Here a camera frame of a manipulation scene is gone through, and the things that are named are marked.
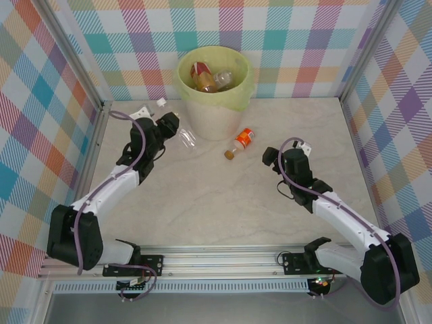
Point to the crushed clear bottle white cap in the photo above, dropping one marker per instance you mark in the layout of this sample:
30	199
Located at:
188	138

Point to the amber tea bottle red label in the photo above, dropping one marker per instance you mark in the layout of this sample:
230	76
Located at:
204	76

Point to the red cap bottle red label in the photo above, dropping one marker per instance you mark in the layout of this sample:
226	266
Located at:
225	79

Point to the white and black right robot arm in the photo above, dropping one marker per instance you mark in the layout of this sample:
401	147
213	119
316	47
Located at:
347	219

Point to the beige bin with green liner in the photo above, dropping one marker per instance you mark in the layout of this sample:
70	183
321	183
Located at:
212	118

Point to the orange bottle white cap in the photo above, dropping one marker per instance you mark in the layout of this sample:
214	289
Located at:
245	137

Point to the small brown cap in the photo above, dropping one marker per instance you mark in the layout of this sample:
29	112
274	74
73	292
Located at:
229	155

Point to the small circuit board with LEDs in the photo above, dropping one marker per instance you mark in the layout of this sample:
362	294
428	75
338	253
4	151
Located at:
320	283

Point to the grey metal panel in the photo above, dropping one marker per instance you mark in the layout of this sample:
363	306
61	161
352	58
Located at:
219	310

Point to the aluminium side rail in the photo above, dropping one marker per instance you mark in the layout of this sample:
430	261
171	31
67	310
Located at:
98	135

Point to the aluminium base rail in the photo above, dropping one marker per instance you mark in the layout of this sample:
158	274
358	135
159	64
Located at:
219	260

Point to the aluminium frame post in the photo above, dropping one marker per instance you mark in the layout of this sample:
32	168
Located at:
368	50
77	50

